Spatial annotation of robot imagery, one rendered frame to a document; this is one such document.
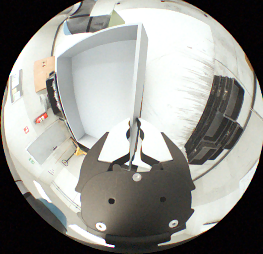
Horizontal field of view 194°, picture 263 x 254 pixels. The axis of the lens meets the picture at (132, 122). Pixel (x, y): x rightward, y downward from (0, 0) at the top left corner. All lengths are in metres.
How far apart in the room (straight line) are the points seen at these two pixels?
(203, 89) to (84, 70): 0.58
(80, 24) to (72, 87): 0.36
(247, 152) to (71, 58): 3.02
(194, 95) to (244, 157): 2.54
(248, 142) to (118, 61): 2.87
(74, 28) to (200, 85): 0.74
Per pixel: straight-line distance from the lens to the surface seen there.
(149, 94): 0.49
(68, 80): 0.25
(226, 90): 0.98
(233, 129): 1.31
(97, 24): 0.51
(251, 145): 2.79
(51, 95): 1.00
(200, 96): 0.57
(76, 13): 0.51
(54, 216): 0.19
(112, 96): 0.16
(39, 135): 3.50
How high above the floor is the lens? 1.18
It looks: 54 degrees down
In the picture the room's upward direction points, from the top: 151 degrees counter-clockwise
